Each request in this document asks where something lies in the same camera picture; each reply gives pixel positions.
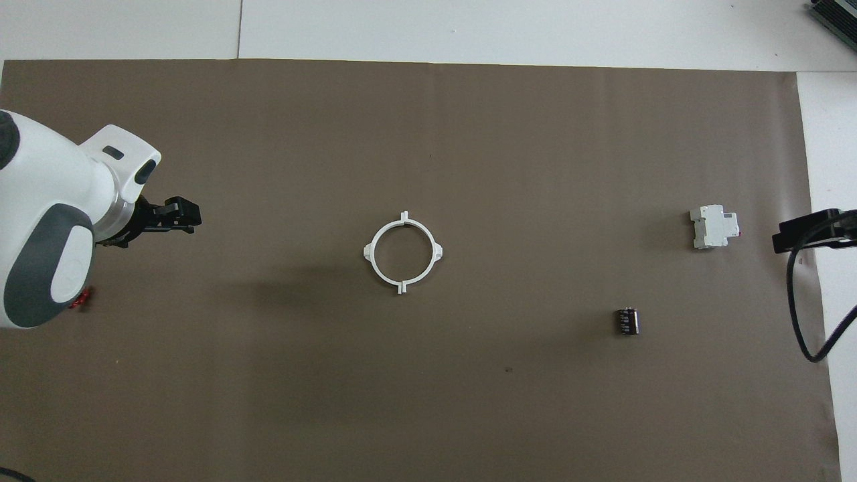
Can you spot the brown paper mat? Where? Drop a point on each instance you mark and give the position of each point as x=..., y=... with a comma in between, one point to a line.
x=535, y=134

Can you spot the red and yellow valve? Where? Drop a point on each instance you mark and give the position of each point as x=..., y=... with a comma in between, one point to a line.
x=83, y=301

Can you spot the black cylindrical capacitor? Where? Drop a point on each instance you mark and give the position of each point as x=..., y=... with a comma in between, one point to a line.
x=627, y=321

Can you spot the dark ribbed device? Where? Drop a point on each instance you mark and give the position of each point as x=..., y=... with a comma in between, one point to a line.
x=837, y=17

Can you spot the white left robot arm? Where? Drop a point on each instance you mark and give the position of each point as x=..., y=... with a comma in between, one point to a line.
x=47, y=187

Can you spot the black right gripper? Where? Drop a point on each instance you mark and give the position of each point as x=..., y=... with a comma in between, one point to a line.
x=849, y=226

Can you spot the white circuit breaker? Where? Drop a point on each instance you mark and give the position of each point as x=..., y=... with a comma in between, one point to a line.
x=713, y=227

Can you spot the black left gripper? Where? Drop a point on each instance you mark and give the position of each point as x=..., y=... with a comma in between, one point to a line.
x=137, y=221

